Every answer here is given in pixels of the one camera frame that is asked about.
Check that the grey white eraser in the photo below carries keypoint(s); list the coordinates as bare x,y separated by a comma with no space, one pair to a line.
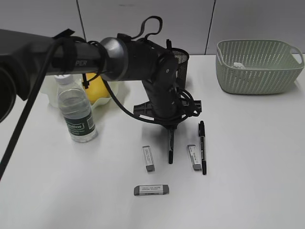
195,157
148,158
151,190

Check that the pale green plastic basket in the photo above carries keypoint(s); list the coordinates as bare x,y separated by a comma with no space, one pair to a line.
271,66

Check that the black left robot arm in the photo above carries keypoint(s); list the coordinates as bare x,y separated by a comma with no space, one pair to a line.
22,56

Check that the clear plastic water bottle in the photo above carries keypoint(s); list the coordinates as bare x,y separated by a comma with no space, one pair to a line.
75,108

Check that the pale green wavy glass plate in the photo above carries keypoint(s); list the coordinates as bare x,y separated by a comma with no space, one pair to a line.
49,87

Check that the waste paper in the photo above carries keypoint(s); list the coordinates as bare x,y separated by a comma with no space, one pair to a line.
238,65

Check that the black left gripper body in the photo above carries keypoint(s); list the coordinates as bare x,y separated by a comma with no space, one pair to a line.
168,104

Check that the grey white eraser bottom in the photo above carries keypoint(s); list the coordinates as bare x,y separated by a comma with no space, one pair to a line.
151,190

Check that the black marker pen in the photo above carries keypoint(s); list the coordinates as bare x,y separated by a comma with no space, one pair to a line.
171,144
201,131

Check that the black mesh pen holder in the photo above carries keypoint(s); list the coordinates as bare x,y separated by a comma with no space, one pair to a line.
181,73

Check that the yellow mango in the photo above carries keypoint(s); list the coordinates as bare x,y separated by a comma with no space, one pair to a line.
96,90

